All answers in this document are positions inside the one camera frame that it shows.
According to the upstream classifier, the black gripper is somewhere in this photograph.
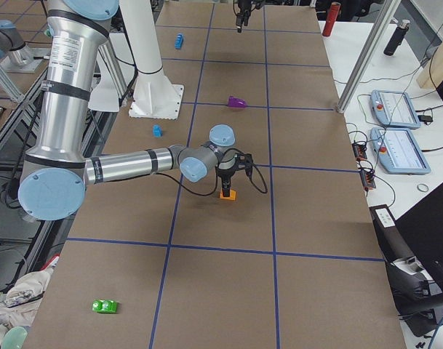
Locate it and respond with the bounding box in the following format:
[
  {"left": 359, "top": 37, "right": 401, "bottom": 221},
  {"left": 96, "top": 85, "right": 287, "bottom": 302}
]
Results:
[
  {"left": 215, "top": 166, "right": 238, "bottom": 197},
  {"left": 234, "top": 0, "right": 264, "bottom": 33}
]

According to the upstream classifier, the orange trapezoid block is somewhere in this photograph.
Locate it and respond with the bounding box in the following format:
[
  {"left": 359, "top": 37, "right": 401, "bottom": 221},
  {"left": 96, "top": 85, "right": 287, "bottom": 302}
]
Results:
[{"left": 219, "top": 189, "right": 236, "bottom": 201}]

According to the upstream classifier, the purple trapezoid block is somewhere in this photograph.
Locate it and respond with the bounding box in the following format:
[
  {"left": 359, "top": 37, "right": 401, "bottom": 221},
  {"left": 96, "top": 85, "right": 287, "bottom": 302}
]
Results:
[{"left": 228, "top": 95, "right": 247, "bottom": 108}]

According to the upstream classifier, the long blue four-stud block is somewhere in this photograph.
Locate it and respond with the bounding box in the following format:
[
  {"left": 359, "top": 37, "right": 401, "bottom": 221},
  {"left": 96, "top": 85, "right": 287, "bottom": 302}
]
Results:
[{"left": 174, "top": 33, "right": 184, "bottom": 50}]

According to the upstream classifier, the small blue block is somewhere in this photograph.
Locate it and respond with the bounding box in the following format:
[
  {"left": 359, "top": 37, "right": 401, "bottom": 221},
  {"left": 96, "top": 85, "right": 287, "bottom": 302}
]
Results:
[{"left": 152, "top": 124, "right": 163, "bottom": 137}]

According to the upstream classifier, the red cylinder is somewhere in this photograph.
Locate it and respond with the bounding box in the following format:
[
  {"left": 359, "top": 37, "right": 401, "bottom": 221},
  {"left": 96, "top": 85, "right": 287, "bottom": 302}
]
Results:
[{"left": 322, "top": 1, "right": 340, "bottom": 37}]

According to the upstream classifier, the black cylinder bottle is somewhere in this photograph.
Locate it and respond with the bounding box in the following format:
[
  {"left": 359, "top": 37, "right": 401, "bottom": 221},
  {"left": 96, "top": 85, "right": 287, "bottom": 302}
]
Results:
[{"left": 383, "top": 20, "right": 410, "bottom": 56}]

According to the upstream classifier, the white remote control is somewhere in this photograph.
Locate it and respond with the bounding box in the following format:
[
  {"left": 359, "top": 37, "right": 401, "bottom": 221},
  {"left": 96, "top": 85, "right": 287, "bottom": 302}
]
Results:
[{"left": 375, "top": 208, "right": 396, "bottom": 228}]

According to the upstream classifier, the green two-stud block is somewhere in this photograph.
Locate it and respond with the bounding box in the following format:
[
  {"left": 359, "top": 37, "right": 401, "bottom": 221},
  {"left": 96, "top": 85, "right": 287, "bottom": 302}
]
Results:
[{"left": 92, "top": 299, "right": 119, "bottom": 314}]

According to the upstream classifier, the upper teach pendant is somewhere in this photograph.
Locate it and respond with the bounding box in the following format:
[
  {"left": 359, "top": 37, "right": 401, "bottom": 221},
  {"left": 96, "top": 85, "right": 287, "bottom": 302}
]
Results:
[{"left": 370, "top": 89, "right": 421, "bottom": 129}]

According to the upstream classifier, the teach pendant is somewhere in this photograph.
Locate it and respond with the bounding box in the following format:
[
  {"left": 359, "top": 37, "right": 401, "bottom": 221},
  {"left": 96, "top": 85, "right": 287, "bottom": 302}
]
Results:
[
  {"left": 370, "top": 127, "right": 431, "bottom": 175},
  {"left": 370, "top": 89, "right": 421, "bottom": 129}
]

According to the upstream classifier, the lower teach pendant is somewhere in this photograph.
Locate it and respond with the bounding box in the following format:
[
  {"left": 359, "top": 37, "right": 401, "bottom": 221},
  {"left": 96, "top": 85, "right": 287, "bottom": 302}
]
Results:
[{"left": 370, "top": 127, "right": 431, "bottom": 175}]

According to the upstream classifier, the black laptop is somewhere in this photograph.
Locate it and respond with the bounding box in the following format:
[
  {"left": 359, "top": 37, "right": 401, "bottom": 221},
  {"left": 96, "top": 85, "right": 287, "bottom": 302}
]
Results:
[{"left": 370, "top": 182, "right": 443, "bottom": 337}]

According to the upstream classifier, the crumpled cloth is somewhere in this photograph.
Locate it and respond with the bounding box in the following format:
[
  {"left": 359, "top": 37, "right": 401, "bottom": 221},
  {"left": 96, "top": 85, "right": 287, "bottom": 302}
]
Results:
[{"left": 0, "top": 269, "right": 53, "bottom": 348}]

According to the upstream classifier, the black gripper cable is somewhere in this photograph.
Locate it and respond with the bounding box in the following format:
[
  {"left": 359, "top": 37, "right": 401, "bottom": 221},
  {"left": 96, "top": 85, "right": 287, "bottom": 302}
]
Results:
[{"left": 155, "top": 148, "right": 269, "bottom": 197}]

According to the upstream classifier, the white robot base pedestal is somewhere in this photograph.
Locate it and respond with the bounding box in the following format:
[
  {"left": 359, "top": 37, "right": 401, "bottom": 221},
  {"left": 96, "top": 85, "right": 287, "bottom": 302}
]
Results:
[{"left": 119, "top": 0, "right": 184, "bottom": 120}]

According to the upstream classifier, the aluminium frame post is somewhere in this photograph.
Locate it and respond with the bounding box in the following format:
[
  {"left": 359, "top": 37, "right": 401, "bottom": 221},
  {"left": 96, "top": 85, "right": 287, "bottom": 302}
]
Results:
[{"left": 336, "top": 0, "right": 401, "bottom": 113}]

